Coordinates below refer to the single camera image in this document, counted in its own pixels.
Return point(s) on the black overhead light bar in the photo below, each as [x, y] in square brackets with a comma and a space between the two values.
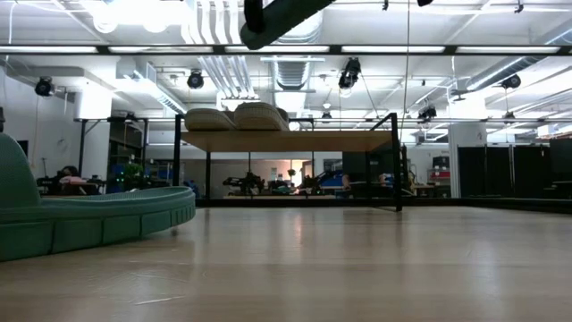
[219, 49]

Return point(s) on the black ceiling spotlight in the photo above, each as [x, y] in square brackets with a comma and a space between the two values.
[195, 80]
[350, 71]
[511, 82]
[427, 113]
[44, 87]

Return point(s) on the light grey rubber slide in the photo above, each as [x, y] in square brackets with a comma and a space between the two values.
[207, 120]
[259, 116]

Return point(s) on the white pillar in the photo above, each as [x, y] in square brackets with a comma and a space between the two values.
[467, 138]

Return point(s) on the black aluminium table frame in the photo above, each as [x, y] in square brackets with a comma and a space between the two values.
[447, 203]

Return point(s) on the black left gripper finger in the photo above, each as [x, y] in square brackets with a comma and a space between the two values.
[254, 13]

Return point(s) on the person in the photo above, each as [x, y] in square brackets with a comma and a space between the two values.
[71, 179]

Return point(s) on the green rubber slide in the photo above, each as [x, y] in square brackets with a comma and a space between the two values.
[111, 219]
[286, 20]

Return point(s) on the black background robot arm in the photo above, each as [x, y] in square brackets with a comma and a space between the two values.
[243, 182]
[313, 183]

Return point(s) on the silver ventilation duct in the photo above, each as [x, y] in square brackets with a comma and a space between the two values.
[292, 73]

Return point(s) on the black partition panels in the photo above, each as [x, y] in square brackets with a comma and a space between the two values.
[500, 170]

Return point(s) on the black background rack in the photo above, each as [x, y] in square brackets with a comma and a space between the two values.
[82, 147]

